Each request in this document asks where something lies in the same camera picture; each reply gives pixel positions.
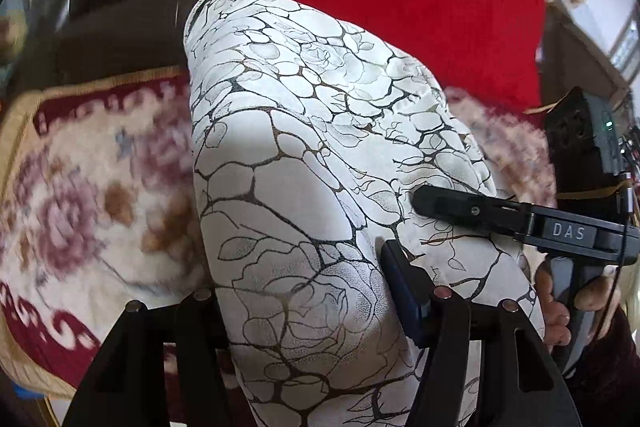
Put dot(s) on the window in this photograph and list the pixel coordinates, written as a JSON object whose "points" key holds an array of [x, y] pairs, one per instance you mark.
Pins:
{"points": [[627, 49]]}

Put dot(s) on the floral red beige sofa cover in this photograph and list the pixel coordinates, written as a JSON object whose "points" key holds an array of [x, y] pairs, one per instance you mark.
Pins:
{"points": [[85, 187]]}

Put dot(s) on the white coat black crackle print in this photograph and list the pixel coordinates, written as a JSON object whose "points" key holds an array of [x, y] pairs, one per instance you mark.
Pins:
{"points": [[320, 187]]}

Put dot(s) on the person's right hand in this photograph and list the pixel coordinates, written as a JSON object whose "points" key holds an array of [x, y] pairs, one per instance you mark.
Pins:
{"points": [[555, 329]]}

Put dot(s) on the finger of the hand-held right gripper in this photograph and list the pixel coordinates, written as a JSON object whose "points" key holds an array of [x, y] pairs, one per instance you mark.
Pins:
{"points": [[465, 209]]}

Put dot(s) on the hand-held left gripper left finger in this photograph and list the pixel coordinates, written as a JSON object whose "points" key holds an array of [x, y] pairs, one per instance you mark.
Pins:
{"points": [[200, 324]]}

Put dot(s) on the person's right forearm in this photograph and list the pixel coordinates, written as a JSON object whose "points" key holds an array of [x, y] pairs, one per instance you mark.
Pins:
{"points": [[610, 377]]}

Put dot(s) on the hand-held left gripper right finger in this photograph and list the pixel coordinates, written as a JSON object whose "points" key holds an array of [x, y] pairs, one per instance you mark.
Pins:
{"points": [[406, 294]]}

